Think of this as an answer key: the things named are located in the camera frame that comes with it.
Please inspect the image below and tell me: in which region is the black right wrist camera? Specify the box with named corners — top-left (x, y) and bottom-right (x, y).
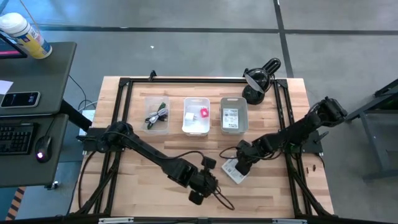
top-left (235, 158), bottom-right (251, 176)

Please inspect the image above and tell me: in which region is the black power cable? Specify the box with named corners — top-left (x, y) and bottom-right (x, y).
top-left (77, 151), bottom-right (98, 212)

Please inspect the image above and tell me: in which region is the black desk lamp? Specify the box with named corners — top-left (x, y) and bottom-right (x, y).
top-left (241, 57), bottom-right (282, 106)

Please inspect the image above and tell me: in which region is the black smartphone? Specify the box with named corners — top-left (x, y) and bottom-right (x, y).
top-left (0, 91), bottom-right (42, 109)

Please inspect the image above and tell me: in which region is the grey usb cable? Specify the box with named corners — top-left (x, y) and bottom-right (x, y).
top-left (144, 108), bottom-right (169, 124)

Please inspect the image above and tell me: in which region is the desk monitor screen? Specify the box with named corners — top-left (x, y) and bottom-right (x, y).
top-left (0, 30), bottom-right (28, 60)

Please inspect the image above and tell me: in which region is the white power adapter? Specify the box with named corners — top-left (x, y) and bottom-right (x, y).
top-left (78, 108), bottom-right (98, 137)

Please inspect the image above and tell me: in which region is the clear plastic bin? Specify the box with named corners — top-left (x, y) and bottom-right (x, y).
top-left (143, 96), bottom-right (171, 135)

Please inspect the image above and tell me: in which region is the white labelled box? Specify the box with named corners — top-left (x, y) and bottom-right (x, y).
top-left (222, 108), bottom-right (239, 129)

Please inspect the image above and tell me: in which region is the grey plastic bin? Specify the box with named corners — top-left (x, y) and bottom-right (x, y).
top-left (220, 96), bottom-right (249, 136)

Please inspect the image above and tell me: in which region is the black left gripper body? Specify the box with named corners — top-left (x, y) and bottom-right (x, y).
top-left (188, 157), bottom-right (218, 197)

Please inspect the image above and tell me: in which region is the white acer product box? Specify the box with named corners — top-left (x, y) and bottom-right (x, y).
top-left (221, 157), bottom-right (249, 185)

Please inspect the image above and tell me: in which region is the black keyboard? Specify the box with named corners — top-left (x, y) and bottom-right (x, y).
top-left (0, 123), bottom-right (35, 156)

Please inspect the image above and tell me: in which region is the black computer mouse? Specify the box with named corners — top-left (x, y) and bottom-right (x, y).
top-left (34, 136), bottom-right (54, 164)

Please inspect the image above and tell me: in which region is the white paper sheet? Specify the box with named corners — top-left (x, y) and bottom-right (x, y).
top-left (0, 80), bottom-right (14, 95)

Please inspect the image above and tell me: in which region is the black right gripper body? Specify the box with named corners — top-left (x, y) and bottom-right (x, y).
top-left (236, 138), bottom-right (271, 161)

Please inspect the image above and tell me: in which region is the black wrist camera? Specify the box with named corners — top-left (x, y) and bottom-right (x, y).
top-left (188, 190), bottom-right (205, 205)
top-left (235, 158), bottom-right (251, 176)

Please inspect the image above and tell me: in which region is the white wipes canister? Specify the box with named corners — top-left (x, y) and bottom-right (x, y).
top-left (0, 12), bottom-right (53, 60)

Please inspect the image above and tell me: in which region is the white plastic bin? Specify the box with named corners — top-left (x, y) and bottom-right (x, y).
top-left (182, 97), bottom-right (211, 137)

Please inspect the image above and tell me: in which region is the silver metal bracket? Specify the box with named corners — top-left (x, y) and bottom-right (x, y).
top-left (272, 218), bottom-right (307, 224)
top-left (98, 217), bottom-right (135, 224)

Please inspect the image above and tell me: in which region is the dark grey metal stand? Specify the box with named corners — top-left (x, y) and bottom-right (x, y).
top-left (346, 77), bottom-right (398, 182)

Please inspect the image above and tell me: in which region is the black desk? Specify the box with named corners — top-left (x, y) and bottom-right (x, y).
top-left (0, 42), bottom-right (93, 189)

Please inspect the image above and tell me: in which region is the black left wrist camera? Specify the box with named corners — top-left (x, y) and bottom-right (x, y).
top-left (188, 190), bottom-right (205, 205)

